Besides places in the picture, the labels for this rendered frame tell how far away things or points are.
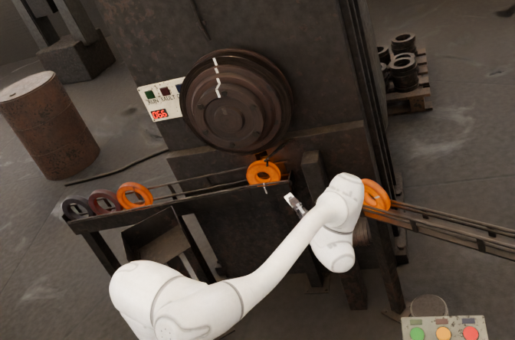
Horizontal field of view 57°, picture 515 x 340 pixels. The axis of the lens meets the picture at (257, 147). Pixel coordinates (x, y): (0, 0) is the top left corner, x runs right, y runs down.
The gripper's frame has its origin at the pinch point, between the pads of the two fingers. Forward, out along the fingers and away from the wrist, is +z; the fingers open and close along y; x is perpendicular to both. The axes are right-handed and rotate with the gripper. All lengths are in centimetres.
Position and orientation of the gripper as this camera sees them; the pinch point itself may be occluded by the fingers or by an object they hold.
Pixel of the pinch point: (291, 200)
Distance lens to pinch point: 175.7
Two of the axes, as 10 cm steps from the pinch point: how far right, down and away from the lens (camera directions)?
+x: 8.3, -5.6, 0.7
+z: -3.1, -3.5, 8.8
